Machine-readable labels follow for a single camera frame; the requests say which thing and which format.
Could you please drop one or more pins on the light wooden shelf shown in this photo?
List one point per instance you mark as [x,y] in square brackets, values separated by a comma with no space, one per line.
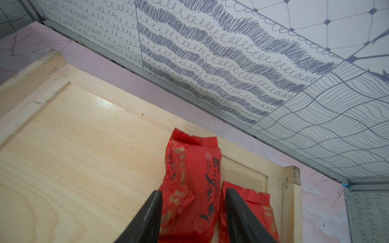
[79,156]

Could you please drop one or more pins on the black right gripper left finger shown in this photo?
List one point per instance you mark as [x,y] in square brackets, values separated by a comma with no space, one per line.
[145,226]

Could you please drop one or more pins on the red tea bag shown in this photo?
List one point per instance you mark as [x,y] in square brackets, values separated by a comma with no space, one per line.
[190,189]
[258,202]

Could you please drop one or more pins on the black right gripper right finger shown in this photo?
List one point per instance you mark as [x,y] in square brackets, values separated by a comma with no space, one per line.
[243,225]

